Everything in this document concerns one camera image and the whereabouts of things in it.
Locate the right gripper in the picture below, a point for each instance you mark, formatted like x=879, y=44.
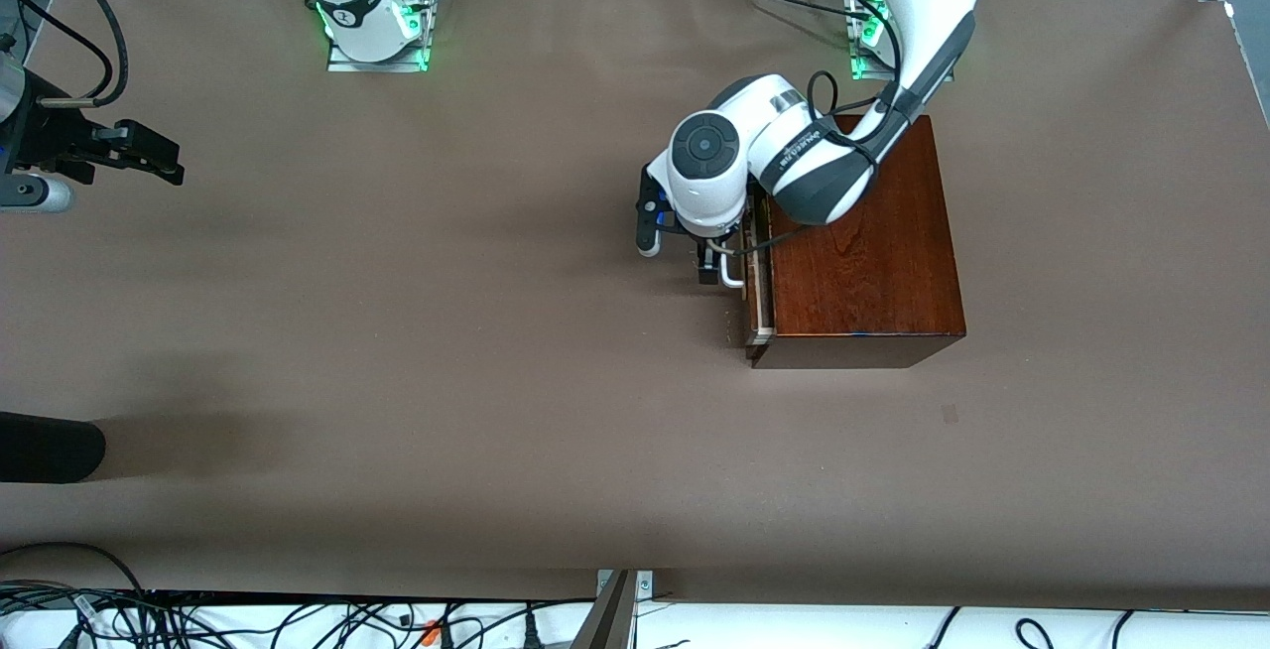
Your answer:
x=62, y=141

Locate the dark brown wooden cabinet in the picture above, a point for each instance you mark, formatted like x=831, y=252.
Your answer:
x=873, y=262

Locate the black rounded object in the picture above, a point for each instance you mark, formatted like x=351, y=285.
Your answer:
x=50, y=447

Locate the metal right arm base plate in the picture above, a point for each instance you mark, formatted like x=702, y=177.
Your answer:
x=342, y=64

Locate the metal table edge bracket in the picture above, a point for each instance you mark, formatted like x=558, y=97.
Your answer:
x=610, y=619

